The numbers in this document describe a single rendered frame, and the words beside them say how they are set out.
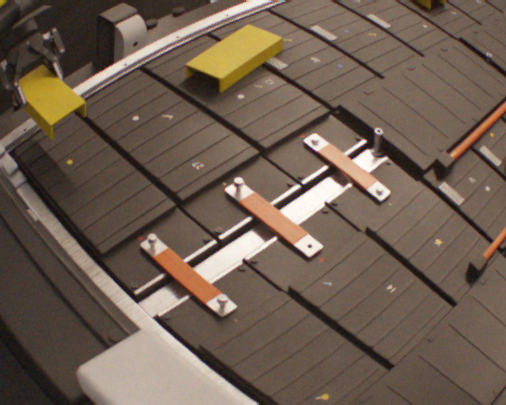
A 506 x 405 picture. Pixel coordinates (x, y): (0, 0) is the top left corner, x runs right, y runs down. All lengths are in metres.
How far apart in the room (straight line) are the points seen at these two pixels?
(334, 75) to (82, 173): 0.44
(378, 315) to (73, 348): 0.40
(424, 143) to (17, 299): 0.69
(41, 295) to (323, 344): 0.36
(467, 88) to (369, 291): 0.52
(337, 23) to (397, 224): 0.50
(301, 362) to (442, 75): 0.66
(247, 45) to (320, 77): 0.13
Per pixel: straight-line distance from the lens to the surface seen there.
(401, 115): 1.44
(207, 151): 1.35
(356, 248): 1.24
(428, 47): 1.65
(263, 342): 1.13
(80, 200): 1.29
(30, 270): 1.09
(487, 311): 1.20
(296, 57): 1.53
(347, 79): 1.50
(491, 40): 1.77
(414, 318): 1.17
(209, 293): 1.18
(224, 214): 1.28
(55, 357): 1.00
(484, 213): 1.33
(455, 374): 1.12
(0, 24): 1.06
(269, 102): 1.43
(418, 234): 1.27
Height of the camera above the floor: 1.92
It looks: 46 degrees down
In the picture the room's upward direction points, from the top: 2 degrees clockwise
